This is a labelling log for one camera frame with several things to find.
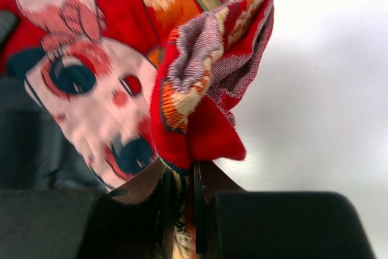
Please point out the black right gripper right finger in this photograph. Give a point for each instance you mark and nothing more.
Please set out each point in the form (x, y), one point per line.
(208, 179)

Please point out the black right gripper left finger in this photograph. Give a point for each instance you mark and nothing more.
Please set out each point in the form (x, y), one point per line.
(139, 186)

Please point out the red cartoon print cloth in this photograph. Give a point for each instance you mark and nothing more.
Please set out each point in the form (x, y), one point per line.
(143, 89)

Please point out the pink hard-shell suitcase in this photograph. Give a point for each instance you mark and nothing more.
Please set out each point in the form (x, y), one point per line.
(34, 152)

